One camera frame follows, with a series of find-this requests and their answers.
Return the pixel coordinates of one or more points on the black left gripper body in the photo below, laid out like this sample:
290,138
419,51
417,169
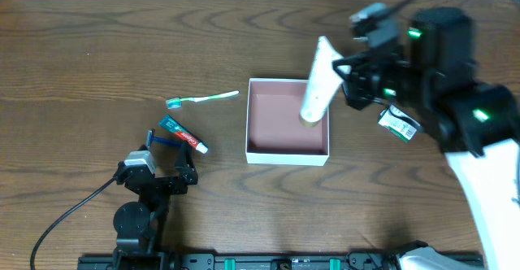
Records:
161,182

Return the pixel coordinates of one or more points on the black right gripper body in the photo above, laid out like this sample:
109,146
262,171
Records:
358,77

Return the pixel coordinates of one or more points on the white lotion tube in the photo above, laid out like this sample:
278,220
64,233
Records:
322,84

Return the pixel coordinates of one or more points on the white green labelled packet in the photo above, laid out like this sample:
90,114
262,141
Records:
399,123

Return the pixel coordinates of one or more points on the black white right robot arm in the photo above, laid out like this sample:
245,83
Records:
475,124

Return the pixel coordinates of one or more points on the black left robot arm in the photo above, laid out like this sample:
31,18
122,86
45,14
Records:
140,224

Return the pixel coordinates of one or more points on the blue disposable razor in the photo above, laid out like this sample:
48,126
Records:
151,138

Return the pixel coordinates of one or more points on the red green toothpaste tube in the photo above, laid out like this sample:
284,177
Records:
180,131

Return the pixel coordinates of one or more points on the green white toothbrush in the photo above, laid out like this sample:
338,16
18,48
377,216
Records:
173,103

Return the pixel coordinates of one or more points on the white box with pink interior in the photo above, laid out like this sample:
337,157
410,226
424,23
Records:
274,133

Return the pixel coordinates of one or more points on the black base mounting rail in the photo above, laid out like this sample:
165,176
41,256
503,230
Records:
351,261

